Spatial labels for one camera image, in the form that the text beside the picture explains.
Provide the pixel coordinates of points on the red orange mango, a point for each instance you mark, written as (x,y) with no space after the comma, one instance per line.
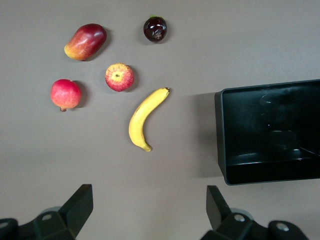
(85,42)

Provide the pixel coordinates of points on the red pomegranate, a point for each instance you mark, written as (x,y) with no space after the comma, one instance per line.
(65,93)

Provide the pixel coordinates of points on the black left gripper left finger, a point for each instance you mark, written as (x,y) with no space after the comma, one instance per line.
(75,212)

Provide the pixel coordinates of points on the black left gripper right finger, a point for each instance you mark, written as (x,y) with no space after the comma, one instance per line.
(217,210)

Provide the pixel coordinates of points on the red yellow apple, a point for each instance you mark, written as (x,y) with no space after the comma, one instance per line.
(119,77)

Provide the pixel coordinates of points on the dark purple mangosteen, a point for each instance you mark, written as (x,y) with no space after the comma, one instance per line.
(155,29)

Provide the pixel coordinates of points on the black plastic box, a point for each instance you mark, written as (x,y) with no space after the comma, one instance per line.
(270,125)

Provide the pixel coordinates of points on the yellow banana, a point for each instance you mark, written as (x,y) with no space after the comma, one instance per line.
(137,120)

